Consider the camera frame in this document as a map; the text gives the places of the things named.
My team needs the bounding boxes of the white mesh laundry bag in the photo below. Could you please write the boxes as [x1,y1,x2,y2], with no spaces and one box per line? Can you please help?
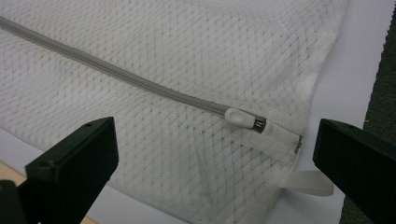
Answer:
[0,0,349,224]

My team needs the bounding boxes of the white table cover board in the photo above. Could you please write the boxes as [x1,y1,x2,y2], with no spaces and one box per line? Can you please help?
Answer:
[0,0,396,224]

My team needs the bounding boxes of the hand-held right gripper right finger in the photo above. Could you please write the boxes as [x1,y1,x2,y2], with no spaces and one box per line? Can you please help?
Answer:
[312,118,396,224]

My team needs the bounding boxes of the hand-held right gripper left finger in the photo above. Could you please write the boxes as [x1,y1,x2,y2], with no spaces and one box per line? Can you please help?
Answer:
[24,116,120,224]

